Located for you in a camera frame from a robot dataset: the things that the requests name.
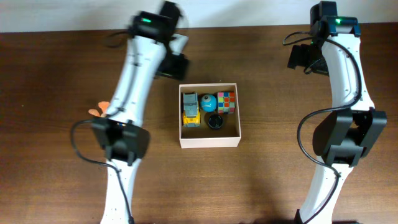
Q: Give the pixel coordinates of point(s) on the yellow plush duck toy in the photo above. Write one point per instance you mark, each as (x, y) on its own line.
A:
(103, 106)

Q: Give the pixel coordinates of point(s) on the blue toy ball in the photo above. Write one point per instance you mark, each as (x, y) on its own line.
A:
(208, 103)

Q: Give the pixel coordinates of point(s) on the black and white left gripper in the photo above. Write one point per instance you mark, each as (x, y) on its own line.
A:
(178, 70)

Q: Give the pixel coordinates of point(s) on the pink open cardboard box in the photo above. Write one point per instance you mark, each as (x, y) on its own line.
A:
(229, 135)

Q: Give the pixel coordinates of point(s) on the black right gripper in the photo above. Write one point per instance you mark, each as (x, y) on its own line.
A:
(300, 57)

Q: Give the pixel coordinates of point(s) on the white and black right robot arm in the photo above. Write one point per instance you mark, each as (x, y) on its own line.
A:
(352, 125)

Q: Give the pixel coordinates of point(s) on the small black round cap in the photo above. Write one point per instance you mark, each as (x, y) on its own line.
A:
(215, 121)

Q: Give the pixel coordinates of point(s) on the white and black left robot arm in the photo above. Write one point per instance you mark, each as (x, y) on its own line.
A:
(154, 49)

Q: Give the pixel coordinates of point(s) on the yellow and grey toy truck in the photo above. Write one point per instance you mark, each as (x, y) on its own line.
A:
(191, 112)

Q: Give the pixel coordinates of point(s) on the colourful puzzle cube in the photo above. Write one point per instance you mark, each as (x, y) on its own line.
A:
(226, 102)

